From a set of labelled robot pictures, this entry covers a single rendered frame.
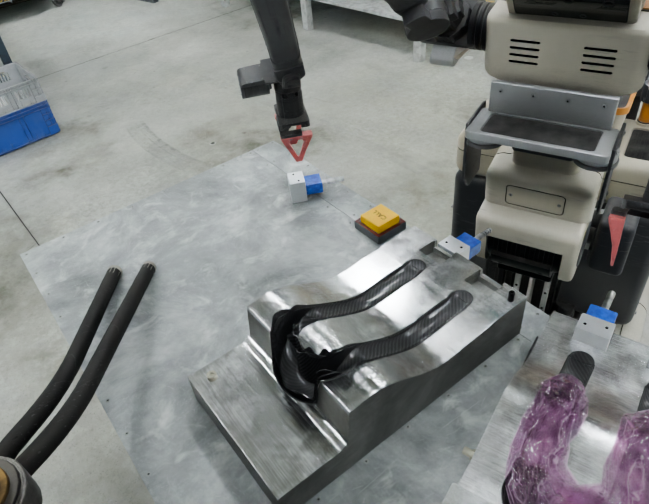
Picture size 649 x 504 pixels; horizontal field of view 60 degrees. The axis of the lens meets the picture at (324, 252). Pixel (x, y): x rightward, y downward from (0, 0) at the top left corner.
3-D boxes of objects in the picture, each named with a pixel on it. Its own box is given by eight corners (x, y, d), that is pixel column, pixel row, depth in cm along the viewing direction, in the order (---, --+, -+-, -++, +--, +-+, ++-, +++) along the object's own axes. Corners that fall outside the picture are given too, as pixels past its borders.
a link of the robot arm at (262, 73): (302, 77, 107) (292, 35, 107) (242, 88, 105) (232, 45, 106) (298, 101, 118) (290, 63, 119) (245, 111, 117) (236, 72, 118)
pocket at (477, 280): (479, 282, 100) (481, 267, 98) (503, 298, 97) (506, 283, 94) (462, 295, 98) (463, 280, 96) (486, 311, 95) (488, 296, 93)
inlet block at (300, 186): (342, 182, 138) (340, 163, 134) (346, 193, 134) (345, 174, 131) (289, 192, 137) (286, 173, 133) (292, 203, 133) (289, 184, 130)
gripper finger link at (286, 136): (285, 169, 123) (279, 130, 117) (281, 152, 128) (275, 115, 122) (316, 163, 123) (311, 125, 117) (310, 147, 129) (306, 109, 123)
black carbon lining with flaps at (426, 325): (413, 263, 103) (414, 222, 97) (482, 310, 93) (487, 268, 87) (254, 364, 89) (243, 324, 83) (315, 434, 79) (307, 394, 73)
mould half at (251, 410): (414, 260, 114) (414, 206, 105) (520, 333, 98) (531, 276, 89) (196, 398, 94) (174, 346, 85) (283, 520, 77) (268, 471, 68)
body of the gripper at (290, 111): (280, 133, 118) (275, 101, 113) (274, 112, 126) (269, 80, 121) (310, 128, 119) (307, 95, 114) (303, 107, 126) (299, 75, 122)
